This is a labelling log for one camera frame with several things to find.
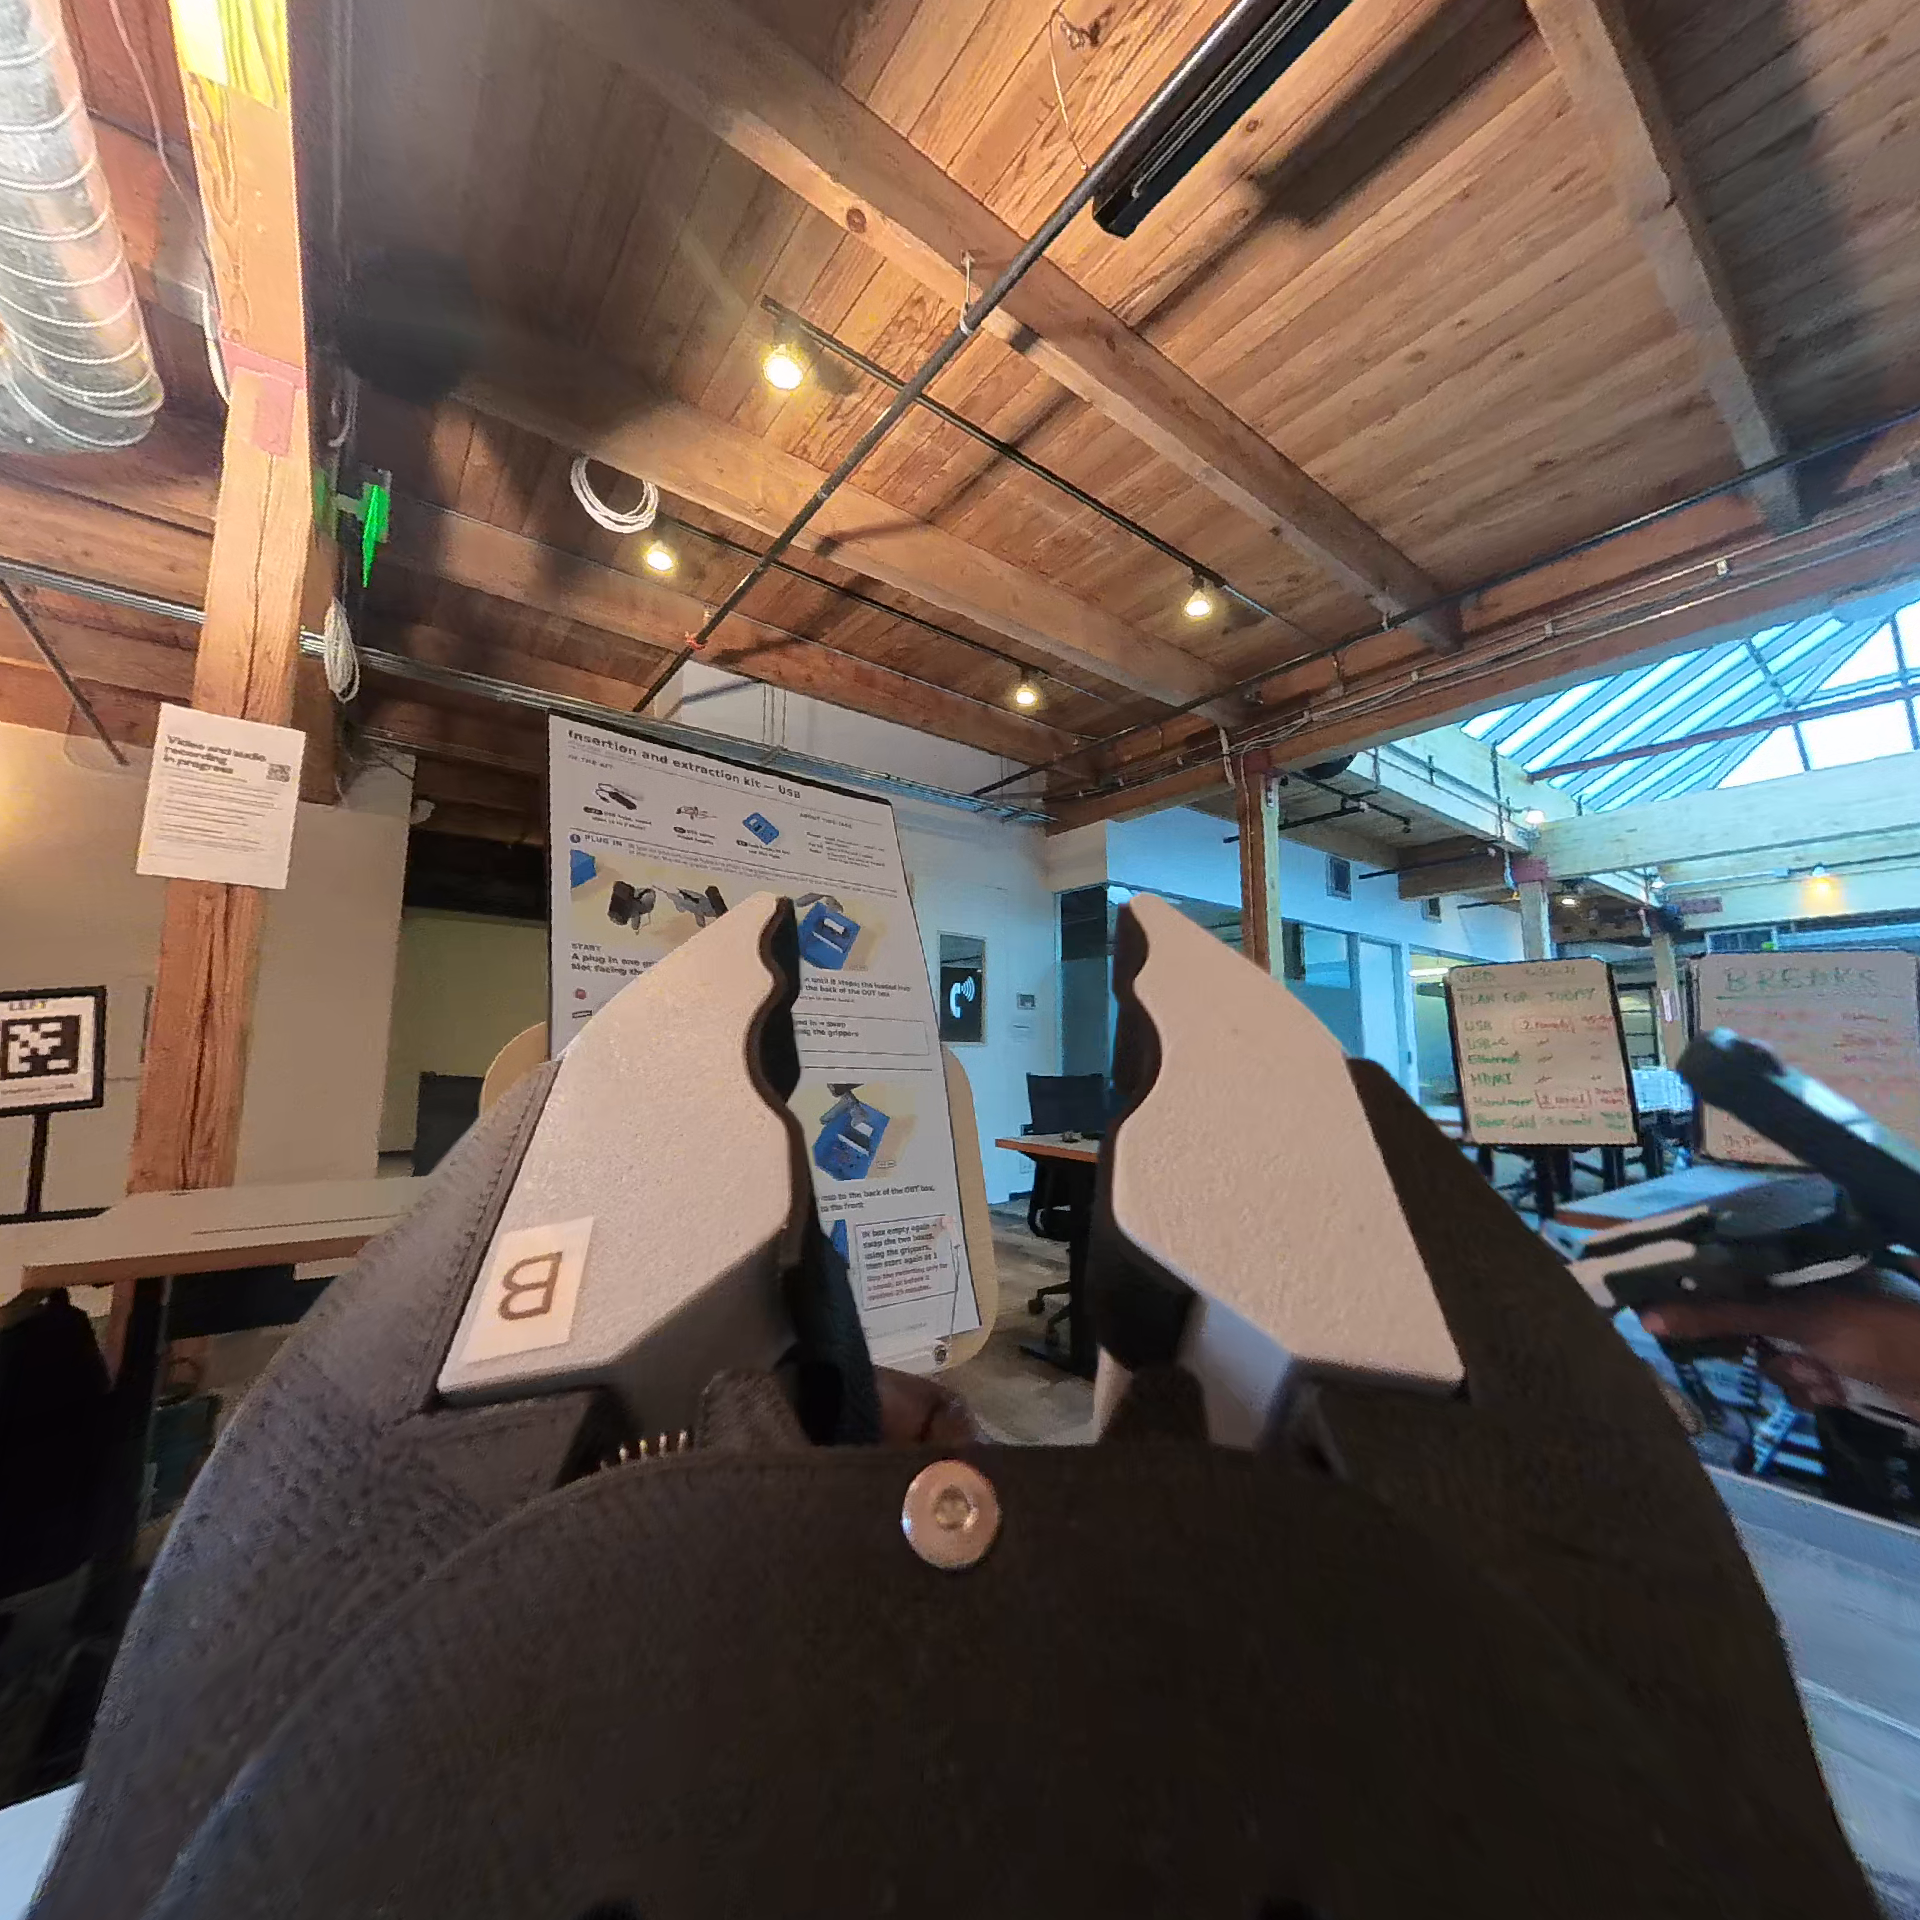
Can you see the instruction poster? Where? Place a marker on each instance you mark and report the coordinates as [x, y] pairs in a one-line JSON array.
[[674, 811]]

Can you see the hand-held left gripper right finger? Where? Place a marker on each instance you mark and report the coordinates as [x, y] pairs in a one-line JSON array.
[[1261, 1171]]

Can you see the dark bag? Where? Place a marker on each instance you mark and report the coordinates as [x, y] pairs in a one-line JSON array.
[[60, 1501]]

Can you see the green exit sign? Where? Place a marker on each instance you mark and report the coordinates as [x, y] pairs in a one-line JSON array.
[[361, 519]]

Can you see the black linear ceiling light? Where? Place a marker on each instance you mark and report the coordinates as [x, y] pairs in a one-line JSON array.
[[1201, 121]]

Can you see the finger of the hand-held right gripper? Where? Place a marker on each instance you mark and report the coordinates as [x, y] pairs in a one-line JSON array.
[[1628, 1242]]

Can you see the grey topped desk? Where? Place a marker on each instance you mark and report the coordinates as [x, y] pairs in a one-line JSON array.
[[194, 1214]]

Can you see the whiteboard with task list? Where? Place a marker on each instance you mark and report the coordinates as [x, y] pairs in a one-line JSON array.
[[1539, 1050]]

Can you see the black office chair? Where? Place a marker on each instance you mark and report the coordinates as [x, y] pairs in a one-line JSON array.
[[1062, 1141]]

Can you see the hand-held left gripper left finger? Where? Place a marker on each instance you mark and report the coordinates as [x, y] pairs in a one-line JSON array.
[[645, 1141]]

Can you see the ceiling spot light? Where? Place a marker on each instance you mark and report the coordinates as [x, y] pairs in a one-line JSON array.
[[1026, 690], [1197, 601], [656, 554], [783, 364]]

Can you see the wooden post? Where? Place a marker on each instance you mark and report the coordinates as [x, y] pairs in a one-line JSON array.
[[233, 601]]

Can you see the whiteboard with green heading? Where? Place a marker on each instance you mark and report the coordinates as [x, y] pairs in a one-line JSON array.
[[1814, 1020]]

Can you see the silver air duct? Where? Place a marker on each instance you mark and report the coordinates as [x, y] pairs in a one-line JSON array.
[[68, 224]]

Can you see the black and white marker sign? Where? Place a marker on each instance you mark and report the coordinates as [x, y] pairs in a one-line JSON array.
[[45, 1050]]

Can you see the person's right hand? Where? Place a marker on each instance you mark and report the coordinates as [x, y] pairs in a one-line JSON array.
[[1844, 1342]]

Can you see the paper notice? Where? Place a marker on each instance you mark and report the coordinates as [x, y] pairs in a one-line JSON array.
[[221, 795]]

